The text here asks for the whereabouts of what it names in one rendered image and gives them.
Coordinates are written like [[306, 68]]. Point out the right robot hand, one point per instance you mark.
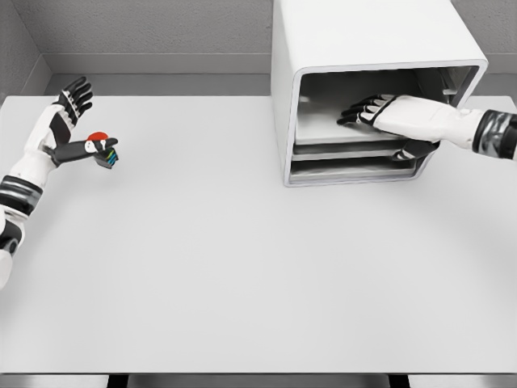
[[387, 117]]

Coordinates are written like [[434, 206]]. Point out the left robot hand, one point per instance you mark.
[[54, 131]]

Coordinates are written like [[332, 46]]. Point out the grey cabinet drawer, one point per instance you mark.
[[343, 148], [323, 121], [347, 170]]

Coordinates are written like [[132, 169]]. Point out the white tabletop storage cabinet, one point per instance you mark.
[[343, 44]]

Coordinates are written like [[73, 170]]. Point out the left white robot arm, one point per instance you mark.
[[20, 184]]

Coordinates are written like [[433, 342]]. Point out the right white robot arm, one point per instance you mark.
[[476, 129]]

